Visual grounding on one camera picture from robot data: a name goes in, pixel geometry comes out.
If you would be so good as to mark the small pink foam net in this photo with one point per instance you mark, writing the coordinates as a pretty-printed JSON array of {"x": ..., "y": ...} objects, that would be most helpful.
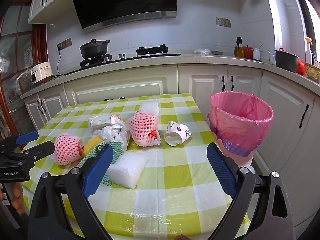
[{"x": 66, "y": 148}]

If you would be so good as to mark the green checked tablecloth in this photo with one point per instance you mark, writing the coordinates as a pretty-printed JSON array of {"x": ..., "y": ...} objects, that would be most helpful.
[{"x": 175, "y": 185}]

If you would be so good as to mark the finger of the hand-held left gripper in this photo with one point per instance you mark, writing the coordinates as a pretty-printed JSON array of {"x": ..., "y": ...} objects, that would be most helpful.
[
  {"x": 41, "y": 150},
  {"x": 26, "y": 137}
]

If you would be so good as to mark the oil bottle with black cap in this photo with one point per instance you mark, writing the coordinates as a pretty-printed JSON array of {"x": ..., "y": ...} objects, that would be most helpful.
[{"x": 238, "y": 52}]

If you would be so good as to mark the crushed printed paper cup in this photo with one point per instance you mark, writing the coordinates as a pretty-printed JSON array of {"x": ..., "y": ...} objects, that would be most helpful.
[{"x": 175, "y": 136}]

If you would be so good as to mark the small metal tray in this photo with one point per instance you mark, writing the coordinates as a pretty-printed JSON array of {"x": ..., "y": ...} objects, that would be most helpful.
[{"x": 217, "y": 52}]

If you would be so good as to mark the thin white foam sheet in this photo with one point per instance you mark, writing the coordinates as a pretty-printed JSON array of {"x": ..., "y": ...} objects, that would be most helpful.
[{"x": 150, "y": 108}]

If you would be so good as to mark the white upper cabinet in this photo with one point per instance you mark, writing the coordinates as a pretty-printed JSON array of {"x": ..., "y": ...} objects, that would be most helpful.
[{"x": 40, "y": 2}]

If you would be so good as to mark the white bin with pink liner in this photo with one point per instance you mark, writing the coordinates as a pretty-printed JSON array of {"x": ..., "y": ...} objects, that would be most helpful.
[{"x": 240, "y": 127}]

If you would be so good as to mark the wall socket with plug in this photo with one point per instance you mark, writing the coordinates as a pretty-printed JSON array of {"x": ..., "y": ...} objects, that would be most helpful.
[{"x": 64, "y": 43}]

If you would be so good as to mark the green wave pattern cloth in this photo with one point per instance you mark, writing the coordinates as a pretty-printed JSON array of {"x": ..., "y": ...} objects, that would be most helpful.
[{"x": 88, "y": 156}]

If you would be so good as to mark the black cooking pot with lid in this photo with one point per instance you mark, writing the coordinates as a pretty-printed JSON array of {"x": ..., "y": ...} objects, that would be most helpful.
[{"x": 93, "y": 48}]

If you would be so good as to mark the white bag on counter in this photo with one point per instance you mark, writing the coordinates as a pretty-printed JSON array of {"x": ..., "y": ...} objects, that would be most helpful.
[{"x": 202, "y": 51}]

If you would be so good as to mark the white ceramic jar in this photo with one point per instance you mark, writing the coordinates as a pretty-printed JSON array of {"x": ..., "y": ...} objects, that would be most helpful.
[{"x": 256, "y": 54}]

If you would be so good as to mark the white lower kitchen cabinets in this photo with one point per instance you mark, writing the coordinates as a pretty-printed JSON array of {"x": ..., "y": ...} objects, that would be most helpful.
[{"x": 150, "y": 82}]

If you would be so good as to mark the black glass gas stove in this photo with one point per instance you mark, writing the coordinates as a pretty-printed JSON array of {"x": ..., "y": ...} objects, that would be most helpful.
[{"x": 135, "y": 57}]

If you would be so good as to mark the red enamel pot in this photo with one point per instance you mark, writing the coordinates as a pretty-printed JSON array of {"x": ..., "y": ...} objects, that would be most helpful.
[{"x": 301, "y": 67}]

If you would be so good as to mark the yellow patterned bowl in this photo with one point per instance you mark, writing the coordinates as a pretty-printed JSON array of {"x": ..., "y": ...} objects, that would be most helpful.
[{"x": 313, "y": 71}]

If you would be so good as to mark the dark grey pot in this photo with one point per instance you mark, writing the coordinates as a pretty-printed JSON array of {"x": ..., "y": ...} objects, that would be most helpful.
[{"x": 286, "y": 61}]

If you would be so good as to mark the double wall socket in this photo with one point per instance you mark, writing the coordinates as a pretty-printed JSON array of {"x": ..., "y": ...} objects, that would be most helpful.
[{"x": 223, "y": 22}]

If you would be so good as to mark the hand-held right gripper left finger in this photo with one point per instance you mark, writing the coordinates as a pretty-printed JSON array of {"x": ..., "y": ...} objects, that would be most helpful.
[{"x": 97, "y": 170}]

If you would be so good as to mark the white plastic bag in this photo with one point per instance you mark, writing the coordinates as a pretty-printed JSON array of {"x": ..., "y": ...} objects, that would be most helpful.
[{"x": 112, "y": 133}]

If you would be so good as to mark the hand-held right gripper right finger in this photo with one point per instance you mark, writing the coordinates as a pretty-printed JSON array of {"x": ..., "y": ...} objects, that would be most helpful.
[{"x": 221, "y": 170}]

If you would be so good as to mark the yellow sponge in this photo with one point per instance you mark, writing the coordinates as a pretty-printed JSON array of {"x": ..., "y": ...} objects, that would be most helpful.
[{"x": 91, "y": 142}]

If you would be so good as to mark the white rice cooker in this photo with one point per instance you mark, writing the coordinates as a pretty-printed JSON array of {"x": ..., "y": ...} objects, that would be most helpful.
[{"x": 41, "y": 72}]

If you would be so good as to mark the thick white foam sheet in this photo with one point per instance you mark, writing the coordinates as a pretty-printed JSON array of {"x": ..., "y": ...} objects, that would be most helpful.
[{"x": 127, "y": 170}]

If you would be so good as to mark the spray bottle with yellow nozzle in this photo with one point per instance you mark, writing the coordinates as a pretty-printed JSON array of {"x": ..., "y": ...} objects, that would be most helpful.
[{"x": 309, "y": 41}]

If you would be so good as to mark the person's left hand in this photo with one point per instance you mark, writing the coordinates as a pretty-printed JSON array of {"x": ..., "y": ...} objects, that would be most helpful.
[{"x": 17, "y": 197}]

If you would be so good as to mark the large pink foam net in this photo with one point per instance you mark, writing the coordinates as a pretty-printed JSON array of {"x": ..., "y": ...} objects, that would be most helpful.
[{"x": 141, "y": 127}]

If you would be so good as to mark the black burner grate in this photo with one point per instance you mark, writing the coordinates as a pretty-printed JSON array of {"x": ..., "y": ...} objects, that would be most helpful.
[{"x": 151, "y": 50}]

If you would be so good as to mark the red ceramic jar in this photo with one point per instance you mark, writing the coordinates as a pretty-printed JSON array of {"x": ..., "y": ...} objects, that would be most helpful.
[{"x": 248, "y": 52}]

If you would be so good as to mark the window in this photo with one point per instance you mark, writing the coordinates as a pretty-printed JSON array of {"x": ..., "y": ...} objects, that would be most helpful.
[{"x": 311, "y": 10}]

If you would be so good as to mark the crushed white paper cup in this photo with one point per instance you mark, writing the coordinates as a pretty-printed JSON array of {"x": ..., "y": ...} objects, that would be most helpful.
[{"x": 100, "y": 122}]

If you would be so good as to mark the black range hood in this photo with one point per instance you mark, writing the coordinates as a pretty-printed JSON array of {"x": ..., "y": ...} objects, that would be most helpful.
[{"x": 120, "y": 0}]

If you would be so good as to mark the wooden glass door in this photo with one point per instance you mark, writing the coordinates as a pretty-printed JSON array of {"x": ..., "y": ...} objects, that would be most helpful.
[{"x": 15, "y": 67}]

